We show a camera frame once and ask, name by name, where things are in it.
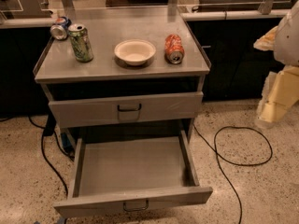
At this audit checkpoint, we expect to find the grey metal drawer cabinet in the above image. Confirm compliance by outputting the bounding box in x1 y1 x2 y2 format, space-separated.
35 7 209 133

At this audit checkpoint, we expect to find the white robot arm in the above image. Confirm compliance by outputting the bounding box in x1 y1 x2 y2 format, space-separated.
253 1 299 129

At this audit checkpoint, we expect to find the black cable floor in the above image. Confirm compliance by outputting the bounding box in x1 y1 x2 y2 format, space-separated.
192 124 274 224
27 115 76 198

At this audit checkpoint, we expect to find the black cable right floor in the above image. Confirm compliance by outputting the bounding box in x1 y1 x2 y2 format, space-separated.
192 124 274 224

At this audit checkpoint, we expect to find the green soda can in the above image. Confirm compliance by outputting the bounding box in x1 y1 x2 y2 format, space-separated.
68 23 93 63

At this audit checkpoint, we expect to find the white counter rail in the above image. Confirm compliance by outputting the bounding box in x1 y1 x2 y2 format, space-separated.
181 9 289 21

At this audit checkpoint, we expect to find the grey drawer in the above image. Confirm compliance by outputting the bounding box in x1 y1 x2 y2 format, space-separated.
54 131 212 218
50 92 203 128

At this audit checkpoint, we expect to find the black cable left floor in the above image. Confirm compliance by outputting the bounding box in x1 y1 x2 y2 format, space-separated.
27 115 76 198

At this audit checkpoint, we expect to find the white paper bowl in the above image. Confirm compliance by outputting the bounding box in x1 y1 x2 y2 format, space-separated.
114 39 156 66

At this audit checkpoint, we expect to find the orange soda can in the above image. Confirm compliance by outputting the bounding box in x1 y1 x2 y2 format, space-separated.
164 34 185 64

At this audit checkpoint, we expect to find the grey top drawer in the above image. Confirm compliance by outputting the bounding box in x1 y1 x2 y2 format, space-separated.
50 92 203 128

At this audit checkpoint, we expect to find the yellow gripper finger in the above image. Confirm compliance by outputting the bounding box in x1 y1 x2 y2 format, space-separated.
253 26 278 51
255 65 299 129

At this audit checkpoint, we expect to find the red blue soda can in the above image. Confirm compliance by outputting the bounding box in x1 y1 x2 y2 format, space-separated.
50 16 71 40

